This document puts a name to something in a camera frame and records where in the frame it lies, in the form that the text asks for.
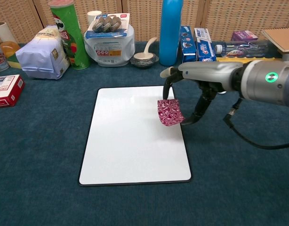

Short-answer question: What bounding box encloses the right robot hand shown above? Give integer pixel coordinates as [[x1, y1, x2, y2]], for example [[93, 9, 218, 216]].
[[160, 61, 245, 126]]

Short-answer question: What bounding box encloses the red patterned card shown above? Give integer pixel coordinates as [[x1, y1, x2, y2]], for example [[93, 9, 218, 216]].
[[157, 98, 184, 127]]

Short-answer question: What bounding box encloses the white rectangular board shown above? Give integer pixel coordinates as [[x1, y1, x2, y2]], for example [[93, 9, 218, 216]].
[[78, 85, 192, 187]]

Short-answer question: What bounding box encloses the yellow mould tray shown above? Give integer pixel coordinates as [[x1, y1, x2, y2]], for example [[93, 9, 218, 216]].
[[216, 56, 283, 64]]

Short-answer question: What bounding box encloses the Crest toothpaste box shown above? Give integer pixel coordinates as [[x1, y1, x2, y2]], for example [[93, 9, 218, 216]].
[[193, 27, 217, 63]]

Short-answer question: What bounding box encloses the blue Oreo box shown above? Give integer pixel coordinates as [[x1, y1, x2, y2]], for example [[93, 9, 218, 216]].
[[179, 25, 197, 64]]

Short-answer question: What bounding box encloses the clear plastic water bottle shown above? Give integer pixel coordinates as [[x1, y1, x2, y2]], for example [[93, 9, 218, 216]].
[[214, 40, 271, 58]]

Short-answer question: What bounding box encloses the small purple box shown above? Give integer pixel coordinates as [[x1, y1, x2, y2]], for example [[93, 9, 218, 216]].
[[231, 30, 259, 42]]

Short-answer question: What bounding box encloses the blue pump bottle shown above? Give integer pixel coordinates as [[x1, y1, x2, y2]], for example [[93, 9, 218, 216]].
[[158, 0, 184, 66]]

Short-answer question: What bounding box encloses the wicker folding screen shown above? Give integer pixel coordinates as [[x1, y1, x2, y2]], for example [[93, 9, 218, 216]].
[[0, 0, 289, 44]]

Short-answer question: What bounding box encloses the small dark patterned bowl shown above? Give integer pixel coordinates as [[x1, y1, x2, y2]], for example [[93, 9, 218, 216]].
[[129, 53, 159, 69]]

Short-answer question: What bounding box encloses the brown spiral notebook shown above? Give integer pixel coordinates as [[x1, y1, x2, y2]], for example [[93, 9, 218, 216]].
[[261, 26, 289, 54]]

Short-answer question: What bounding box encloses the clear plastic storage container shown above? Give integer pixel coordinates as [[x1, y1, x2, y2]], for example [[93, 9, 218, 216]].
[[84, 24, 136, 67]]

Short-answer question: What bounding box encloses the tape rolls blister pack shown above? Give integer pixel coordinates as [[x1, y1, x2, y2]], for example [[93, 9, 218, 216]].
[[85, 13, 131, 40]]

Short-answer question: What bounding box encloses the white cylindrical bottle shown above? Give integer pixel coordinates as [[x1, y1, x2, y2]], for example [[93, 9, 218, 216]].
[[87, 10, 103, 24]]

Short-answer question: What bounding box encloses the green Pringles can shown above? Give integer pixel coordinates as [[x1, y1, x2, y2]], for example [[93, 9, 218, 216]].
[[48, 0, 91, 70]]

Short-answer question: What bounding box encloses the pale lavender paper bag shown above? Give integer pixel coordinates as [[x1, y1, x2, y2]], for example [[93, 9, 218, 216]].
[[15, 25, 71, 80]]

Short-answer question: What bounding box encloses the dark teal table cloth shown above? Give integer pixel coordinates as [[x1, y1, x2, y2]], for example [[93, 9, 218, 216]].
[[0, 40, 289, 226]]

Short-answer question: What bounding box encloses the green and yellow sponge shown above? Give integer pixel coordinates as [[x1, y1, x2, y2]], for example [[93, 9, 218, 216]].
[[7, 53, 24, 69]]

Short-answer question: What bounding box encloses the red and white box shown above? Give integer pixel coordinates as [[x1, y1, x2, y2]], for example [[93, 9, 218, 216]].
[[0, 74, 26, 108]]

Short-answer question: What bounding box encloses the white cardboard tube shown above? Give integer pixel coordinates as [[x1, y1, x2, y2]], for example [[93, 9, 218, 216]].
[[0, 21, 18, 45]]

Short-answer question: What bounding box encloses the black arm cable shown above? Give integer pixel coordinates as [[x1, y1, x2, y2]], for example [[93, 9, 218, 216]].
[[223, 97, 289, 149]]

